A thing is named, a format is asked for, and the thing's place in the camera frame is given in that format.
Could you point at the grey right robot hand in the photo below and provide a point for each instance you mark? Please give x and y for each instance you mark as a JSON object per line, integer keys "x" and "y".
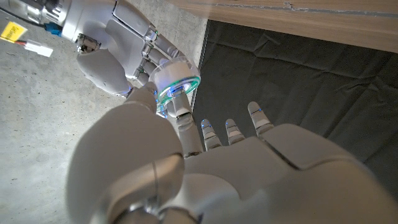
{"x": 102, "y": 31}

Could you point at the right wrist connector yellow tag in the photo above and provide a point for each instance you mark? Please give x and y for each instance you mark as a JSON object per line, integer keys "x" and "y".
{"x": 38, "y": 48}

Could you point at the black fabric curtain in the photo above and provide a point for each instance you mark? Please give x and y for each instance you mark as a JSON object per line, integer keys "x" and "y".
{"x": 311, "y": 87}

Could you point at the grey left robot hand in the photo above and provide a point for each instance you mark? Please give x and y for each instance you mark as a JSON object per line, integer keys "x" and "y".
{"x": 217, "y": 180}

